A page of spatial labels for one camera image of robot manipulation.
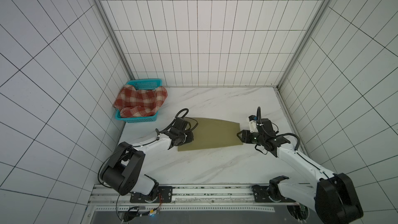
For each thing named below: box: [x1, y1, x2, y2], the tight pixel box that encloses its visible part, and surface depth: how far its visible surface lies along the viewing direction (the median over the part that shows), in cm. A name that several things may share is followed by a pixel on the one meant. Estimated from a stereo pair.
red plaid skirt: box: [112, 84, 168, 118], surface depth 103 cm
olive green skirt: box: [177, 117, 244, 152], surface depth 89 cm
